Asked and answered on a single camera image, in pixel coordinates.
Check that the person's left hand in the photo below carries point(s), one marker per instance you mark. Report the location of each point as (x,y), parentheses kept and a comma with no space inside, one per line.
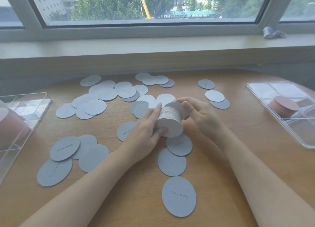
(139,138)

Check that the person's right hand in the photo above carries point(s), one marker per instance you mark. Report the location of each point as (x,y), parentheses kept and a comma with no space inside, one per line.
(203,117)

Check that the person's left thumb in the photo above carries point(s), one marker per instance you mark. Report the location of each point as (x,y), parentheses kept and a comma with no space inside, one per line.
(159,133)

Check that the person's right thumb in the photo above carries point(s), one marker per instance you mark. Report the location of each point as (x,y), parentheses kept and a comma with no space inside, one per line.
(189,111)

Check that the thick grey coaster stack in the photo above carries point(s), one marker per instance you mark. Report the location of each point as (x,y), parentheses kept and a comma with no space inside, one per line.
(170,122)

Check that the person's left forearm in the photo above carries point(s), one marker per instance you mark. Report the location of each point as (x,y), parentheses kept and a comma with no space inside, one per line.
(81,185)

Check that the person's right forearm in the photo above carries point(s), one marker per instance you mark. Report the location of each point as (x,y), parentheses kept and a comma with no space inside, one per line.
(256,175)

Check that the spread of loose grey coasters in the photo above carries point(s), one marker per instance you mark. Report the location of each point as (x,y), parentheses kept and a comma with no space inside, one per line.
(94,106)

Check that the beige window sill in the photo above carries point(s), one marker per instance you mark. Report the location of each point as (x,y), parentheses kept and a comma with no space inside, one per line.
(147,48)

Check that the pink coaster stack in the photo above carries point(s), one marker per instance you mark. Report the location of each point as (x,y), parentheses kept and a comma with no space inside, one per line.
(284,106)
(11,131)

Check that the crumpled silver tape piece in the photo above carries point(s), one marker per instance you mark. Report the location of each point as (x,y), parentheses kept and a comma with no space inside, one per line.
(272,33)

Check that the yellow crane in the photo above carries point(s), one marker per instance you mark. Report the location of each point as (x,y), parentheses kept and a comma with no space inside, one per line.
(145,5)

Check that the clear acrylic divided tray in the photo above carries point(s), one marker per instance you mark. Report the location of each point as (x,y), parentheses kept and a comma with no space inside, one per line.
(302,131)
(29,111)

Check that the green trees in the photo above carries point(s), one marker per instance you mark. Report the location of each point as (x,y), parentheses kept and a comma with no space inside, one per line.
(118,4)

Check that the white building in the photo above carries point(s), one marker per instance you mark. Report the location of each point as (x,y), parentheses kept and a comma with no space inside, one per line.
(50,1)

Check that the white window frame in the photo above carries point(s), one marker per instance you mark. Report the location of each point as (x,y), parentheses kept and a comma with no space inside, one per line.
(147,28)

